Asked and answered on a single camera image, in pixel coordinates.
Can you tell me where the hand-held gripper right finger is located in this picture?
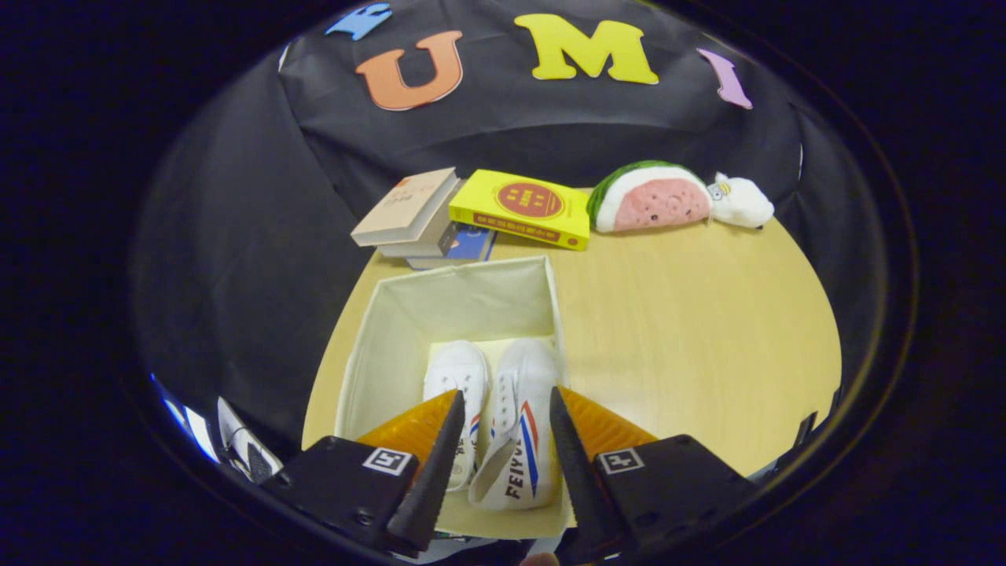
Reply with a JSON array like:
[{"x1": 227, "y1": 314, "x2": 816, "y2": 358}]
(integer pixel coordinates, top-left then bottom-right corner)
[{"x1": 549, "y1": 385, "x2": 759, "y2": 564}]

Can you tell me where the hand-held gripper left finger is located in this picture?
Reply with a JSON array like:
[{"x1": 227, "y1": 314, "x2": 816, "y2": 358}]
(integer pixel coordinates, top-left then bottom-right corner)
[{"x1": 259, "y1": 389, "x2": 466, "y2": 559}]

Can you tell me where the white striped canvas shoe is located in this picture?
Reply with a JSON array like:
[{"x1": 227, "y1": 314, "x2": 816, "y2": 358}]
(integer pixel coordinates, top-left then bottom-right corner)
[
  {"x1": 469, "y1": 338, "x2": 561, "y2": 512},
  {"x1": 423, "y1": 340, "x2": 490, "y2": 493}
]

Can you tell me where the cream fabric storage box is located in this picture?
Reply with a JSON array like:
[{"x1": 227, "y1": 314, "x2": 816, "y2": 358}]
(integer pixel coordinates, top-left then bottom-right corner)
[{"x1": 334, "y1": 254, "x2": 579, "y2": 542}]

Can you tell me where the white and black device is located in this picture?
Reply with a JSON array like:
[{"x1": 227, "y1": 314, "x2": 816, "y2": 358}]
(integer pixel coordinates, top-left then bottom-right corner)
[{"x1": 215, "y1": 396, "x2": 285, "y2": 485}]

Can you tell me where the computer monitor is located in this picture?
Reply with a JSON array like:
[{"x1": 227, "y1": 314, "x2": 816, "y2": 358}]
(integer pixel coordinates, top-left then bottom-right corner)
[{"x1": 152, "y1": 376, "x2": 222, "y2": 466}]

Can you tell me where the grey book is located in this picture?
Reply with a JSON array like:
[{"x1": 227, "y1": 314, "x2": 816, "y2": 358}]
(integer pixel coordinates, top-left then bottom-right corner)
[{"x1": 377, "y1": 197, "x2": 466, "y2": 259}]

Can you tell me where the blue book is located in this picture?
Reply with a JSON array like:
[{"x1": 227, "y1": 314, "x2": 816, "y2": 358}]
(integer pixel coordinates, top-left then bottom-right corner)
[{"x1": 409, "y1": 222, "x2": 498, "y2": 271}]

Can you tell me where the black backdrop cloth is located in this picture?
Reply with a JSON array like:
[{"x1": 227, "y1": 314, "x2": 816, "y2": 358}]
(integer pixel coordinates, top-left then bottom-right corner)
[{"x1": 134, "y1": 0, "x2": 873, "y2": 458}]

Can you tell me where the beige book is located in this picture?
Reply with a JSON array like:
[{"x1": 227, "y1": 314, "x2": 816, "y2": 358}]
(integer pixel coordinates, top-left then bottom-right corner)
[{"x1": 351, "y1": 167, "x2": 461, "y2": 248}]

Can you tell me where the watermelon slice plush toy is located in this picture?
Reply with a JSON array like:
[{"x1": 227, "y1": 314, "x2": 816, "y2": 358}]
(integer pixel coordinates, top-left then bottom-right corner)
[{"x1": 586, "y1": 160, "x2": 714, "y2": 234}]

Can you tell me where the white plush toy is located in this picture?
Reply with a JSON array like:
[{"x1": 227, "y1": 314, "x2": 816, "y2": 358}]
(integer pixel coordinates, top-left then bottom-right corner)
[{"x1": 707, "y1": 173, "x2": 776, "y2": 230}]

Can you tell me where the yellow book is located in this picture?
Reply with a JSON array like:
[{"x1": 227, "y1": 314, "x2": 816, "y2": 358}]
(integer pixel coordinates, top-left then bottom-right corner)
[{"x1": 449, "y1": 169, "x2": 592, "y2": 252}]

